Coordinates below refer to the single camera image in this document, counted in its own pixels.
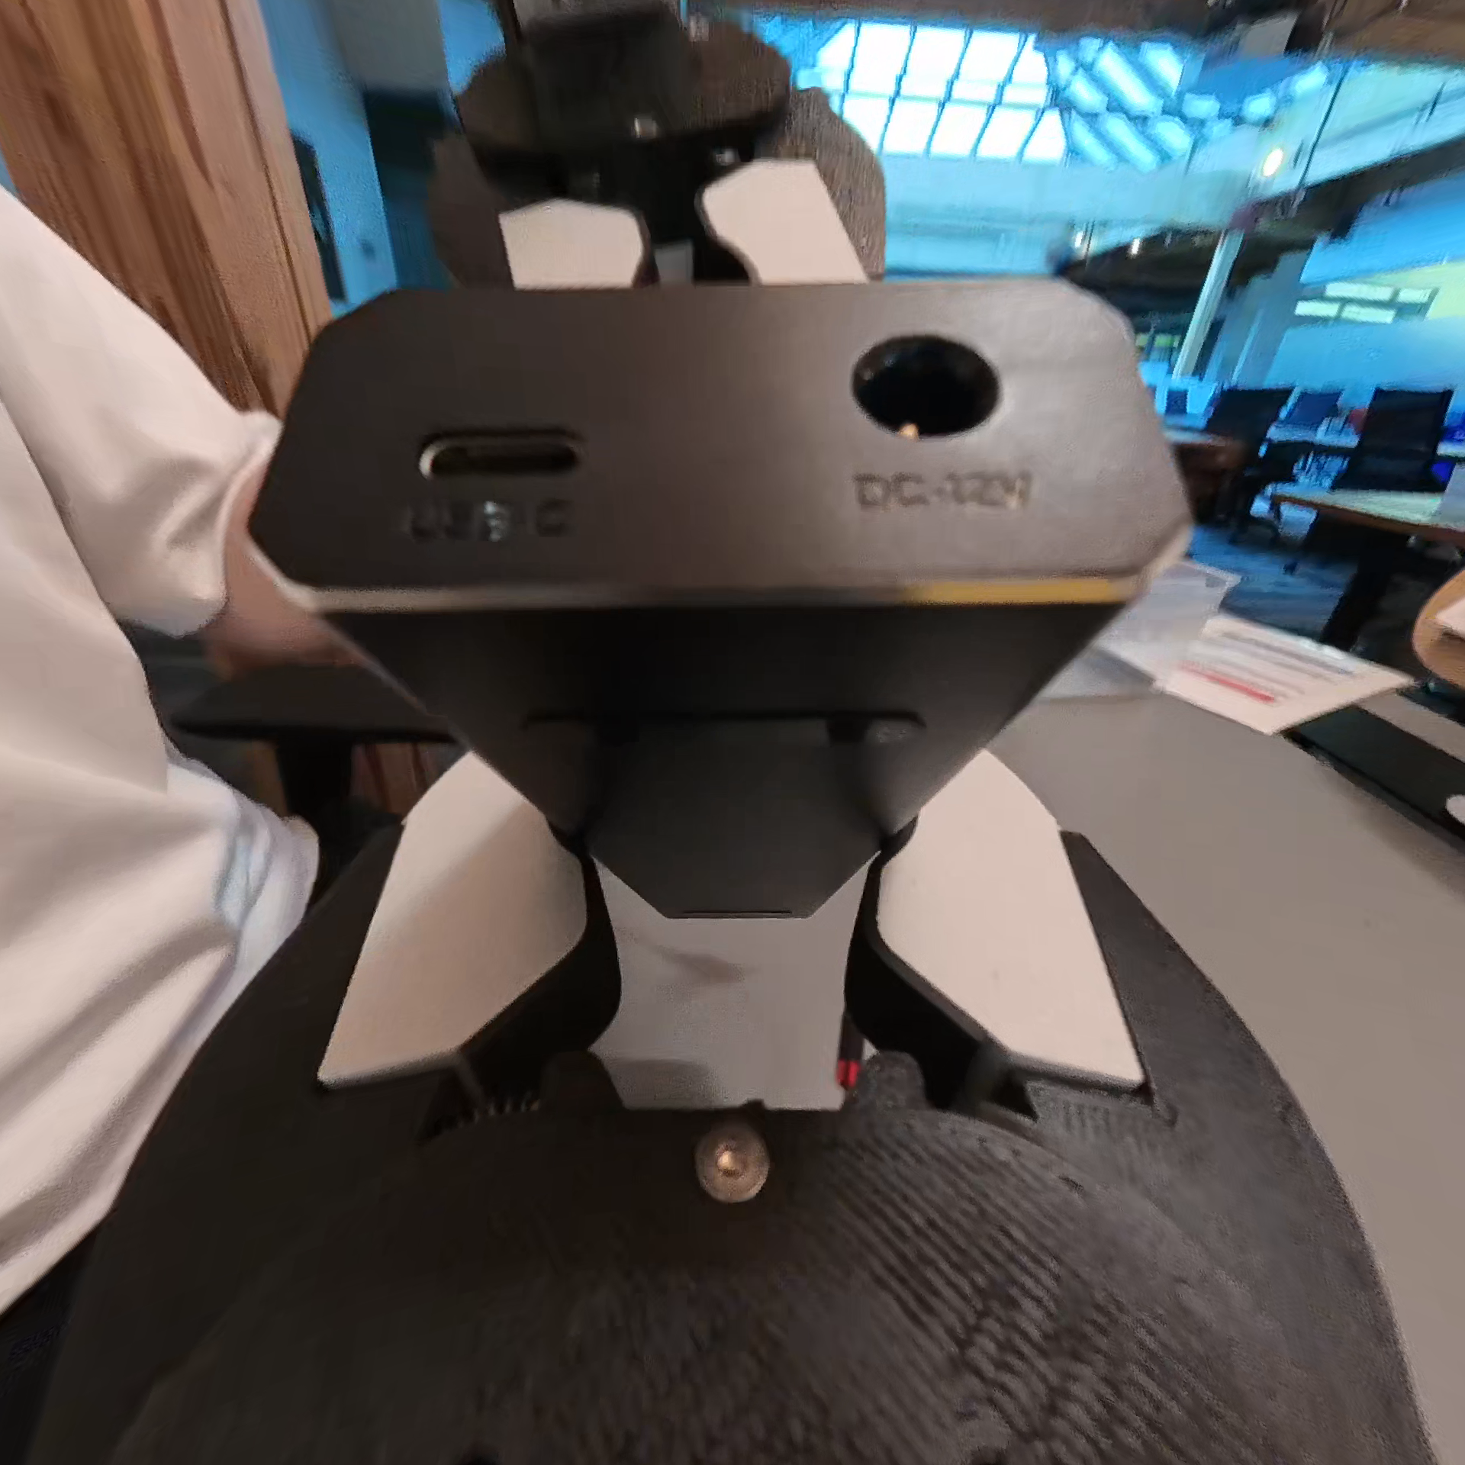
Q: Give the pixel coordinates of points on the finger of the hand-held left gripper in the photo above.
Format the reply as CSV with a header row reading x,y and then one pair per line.
x,y
571,247
791,231

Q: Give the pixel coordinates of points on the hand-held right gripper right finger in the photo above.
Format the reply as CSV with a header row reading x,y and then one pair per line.
x,y
1006,938

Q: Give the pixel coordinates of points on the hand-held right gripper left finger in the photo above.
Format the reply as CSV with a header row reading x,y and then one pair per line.
x,y
455,938

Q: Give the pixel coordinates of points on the black usb hub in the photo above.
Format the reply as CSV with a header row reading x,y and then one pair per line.
x,y
711,456

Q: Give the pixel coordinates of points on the person's left forearm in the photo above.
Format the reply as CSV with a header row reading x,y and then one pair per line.
x,y
274,628

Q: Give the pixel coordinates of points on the black chair armrest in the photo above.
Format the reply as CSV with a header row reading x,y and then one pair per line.
x,y
287,703

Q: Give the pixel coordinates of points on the paper sheet on table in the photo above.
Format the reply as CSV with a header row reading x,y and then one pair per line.
x,y
1280,675

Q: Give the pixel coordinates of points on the wooden pillar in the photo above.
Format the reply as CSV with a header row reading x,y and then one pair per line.
x,y
137,172

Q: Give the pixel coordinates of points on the black office chair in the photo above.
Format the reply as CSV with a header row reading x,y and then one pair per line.
x,y
1247,411
1395,435

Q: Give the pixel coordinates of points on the white t-shirt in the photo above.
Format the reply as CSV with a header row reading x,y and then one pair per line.
x,y
89,571

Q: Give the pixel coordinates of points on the wooden office desk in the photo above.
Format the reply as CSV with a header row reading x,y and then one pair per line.
x,y
1374,508

